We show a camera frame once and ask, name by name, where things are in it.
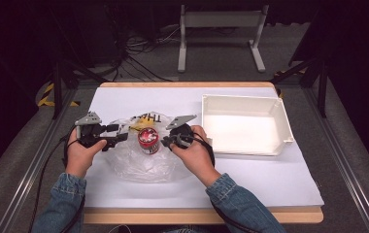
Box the white plastic tray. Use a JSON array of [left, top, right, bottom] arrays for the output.
[[200, 93, 295, 157]]

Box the white metal stand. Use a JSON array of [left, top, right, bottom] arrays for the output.
[[177, 4, 270, 74]]

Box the bundle of floor cables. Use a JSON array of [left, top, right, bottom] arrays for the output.
[[106, 23, 181, 83]]

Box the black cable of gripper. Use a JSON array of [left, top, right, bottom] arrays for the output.
[[27, 126, 87, 233], [186, 130, 217, 169]]

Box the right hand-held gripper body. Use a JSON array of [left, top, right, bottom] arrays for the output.
[[165, 114, 198, 150]]

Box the red can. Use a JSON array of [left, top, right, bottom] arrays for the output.
[[136, 126, 161, 156]]

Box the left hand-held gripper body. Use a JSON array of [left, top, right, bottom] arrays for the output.
[[74, 111, 117, 152]]

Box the yellow black floor tape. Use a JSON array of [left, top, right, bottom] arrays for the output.
[[36, 83, 82, 108]]

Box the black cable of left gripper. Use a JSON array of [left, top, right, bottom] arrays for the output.
[[27, 126, 87, 233]]

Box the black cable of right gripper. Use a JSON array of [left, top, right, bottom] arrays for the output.
[[186, 130, 217, 169]]

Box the person's left hand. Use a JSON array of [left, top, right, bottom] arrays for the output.
[[64, 128, 109, 179]]

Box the white paper sheet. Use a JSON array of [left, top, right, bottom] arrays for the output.
[[84, 86, 325, 209]]

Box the black tripod stand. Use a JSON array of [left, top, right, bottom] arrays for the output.
[[50, 57, 110, 120], [269, 52, 332, 119]]

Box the clear plastic bag yellow face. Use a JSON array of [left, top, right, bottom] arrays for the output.
[[102, 111, 187, 184]]

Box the metal floor rail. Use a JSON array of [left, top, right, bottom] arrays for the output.
[[303, 86, 369, 233], [0, 86, 79, 233]]

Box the person's right hand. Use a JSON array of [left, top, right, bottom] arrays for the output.
[[169, 124, 222, 188]]

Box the wooden table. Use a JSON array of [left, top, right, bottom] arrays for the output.
[[83, 81, 324, 225]]

